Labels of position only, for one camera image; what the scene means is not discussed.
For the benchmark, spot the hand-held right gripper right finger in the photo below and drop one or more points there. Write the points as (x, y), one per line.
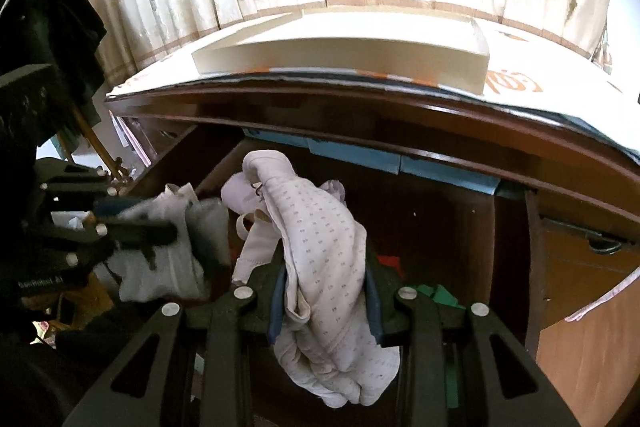
(374, 307)

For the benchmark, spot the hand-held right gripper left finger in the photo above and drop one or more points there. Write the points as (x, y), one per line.
(277, 302)

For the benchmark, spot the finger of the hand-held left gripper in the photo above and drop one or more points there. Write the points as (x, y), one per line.
(145, 234)
(117, 207)

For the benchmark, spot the grey white underwear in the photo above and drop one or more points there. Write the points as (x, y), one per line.
(160, 277)

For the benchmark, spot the dark red underwear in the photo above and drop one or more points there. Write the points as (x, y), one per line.
(390, 263)

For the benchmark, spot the white dotted underwear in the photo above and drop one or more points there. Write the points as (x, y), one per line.
(325, 247)

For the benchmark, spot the wooden drawer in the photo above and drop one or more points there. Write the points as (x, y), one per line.
(440, 232)

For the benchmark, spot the white board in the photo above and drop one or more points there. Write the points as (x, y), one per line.
(350, 57)

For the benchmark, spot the wooden coat rack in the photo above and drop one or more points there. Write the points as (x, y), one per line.
(92, 142)

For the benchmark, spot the black hanging jacket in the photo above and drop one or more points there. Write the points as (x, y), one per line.
(55, 27)

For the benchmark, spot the colourful patterned cloth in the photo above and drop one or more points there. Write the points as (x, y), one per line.
(75, 302)

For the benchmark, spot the blue paper strip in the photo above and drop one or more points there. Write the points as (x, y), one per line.
(430, 172)

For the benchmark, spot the wooden desk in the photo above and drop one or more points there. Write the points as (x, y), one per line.
(350, 107)

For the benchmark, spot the wooden side cabinet front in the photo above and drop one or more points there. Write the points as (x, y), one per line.
(575, 277)

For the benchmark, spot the pink white cloth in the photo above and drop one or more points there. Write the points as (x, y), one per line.
(595, 304)

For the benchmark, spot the light printed tablecloth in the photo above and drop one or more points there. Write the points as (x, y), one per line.
(530, 57)

